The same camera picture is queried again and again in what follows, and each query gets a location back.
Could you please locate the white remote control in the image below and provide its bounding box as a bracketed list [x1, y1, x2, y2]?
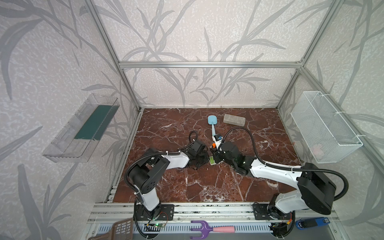
[209, 156, 216, 166]

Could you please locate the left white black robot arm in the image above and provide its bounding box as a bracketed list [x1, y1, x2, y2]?
[124, 140, 210, 213]

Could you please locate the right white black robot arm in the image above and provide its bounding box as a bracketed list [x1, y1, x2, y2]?
[212, 142, 336, 219]

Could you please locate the light blue small spatula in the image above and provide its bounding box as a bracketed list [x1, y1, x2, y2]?
[208, 115, 218, 137]

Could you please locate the purple pink garden fork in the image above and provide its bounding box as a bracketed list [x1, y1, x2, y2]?
[190, 221, 236, 240]

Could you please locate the blue black device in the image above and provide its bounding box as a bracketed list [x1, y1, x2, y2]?
[296, 217, 330, 230]

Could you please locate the brown plastic basket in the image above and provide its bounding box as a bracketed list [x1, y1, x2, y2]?
[90, 218, 134, 240]

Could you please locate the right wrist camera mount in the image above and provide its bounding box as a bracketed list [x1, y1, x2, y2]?
[212, 134, 224, 149]

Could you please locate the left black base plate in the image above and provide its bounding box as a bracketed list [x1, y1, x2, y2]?
[134, 204, 175, 221]

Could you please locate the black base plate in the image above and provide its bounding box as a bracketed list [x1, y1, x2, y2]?
[134, 204, 175, 221]
[252, 203, 293, 222]

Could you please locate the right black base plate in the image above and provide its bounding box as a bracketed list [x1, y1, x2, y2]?
[252, 203, 293, 222]

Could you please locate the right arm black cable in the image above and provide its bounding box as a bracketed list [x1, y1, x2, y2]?
[221, 126, 349, 201]

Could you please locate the white wire mesh basket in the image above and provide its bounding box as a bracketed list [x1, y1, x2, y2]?
[291, 91, 363, 164]

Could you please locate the clear wall shelf green mat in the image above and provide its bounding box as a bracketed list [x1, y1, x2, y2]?
[42, 94, 120, 163]

